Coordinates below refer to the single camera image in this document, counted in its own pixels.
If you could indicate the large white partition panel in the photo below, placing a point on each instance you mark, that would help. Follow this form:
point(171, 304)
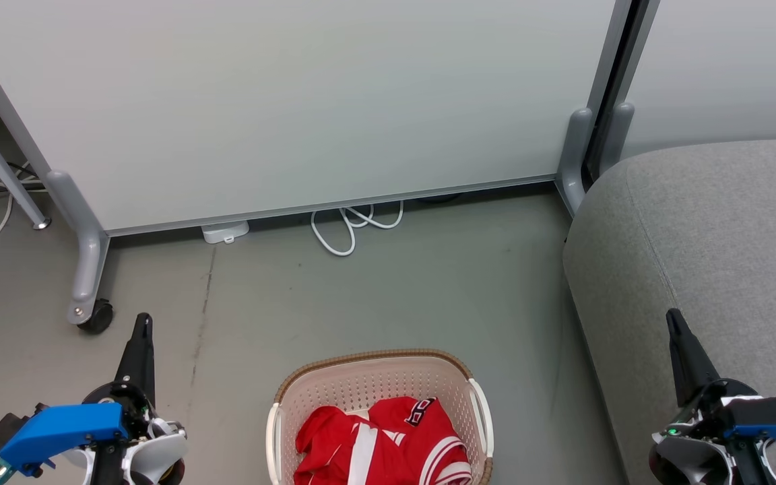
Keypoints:
point(294, 101)

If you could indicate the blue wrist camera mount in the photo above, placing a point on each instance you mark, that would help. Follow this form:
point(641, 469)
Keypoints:
point(775, 421)
point(58, 431)

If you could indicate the grey fabric sofa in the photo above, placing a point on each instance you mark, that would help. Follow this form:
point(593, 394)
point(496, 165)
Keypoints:
point(711, 236)

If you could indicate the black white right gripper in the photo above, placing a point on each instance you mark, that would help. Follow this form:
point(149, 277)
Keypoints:
point(708, 416)

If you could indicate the grey partition foot with caster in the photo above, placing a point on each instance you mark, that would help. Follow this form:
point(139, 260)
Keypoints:
point(86, 256)

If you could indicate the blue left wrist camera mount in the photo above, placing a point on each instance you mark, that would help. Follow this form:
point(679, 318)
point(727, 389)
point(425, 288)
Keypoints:
point(58, 431)

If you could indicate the red white striped garment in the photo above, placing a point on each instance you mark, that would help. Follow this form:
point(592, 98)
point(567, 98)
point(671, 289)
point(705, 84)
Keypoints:
point(422, 444)

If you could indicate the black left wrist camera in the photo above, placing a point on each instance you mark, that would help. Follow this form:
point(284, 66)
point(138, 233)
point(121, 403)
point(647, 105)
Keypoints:
point(4, 430)

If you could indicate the white power adapter box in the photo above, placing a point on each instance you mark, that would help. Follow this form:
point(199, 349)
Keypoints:
point(225, 231)

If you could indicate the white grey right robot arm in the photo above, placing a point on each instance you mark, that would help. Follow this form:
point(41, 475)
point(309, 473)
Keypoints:
point(688, 466)

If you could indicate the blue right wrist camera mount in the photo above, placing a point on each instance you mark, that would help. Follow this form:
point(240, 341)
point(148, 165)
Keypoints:
point(775, 421)

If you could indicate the beige perforated laundry basket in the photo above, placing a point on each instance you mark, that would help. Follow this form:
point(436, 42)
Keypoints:
point(361, 377)

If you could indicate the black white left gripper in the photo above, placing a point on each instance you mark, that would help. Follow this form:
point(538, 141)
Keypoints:
point(137, 405)

